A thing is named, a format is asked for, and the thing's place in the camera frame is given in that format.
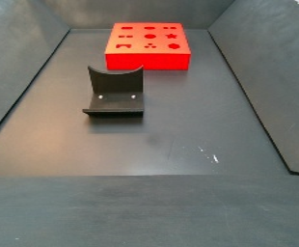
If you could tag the black curved holder stand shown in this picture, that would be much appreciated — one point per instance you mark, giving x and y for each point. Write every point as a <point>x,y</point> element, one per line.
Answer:
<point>117,93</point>

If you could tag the red shape sorter block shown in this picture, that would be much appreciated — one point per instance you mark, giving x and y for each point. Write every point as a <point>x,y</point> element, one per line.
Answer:
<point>147,44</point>

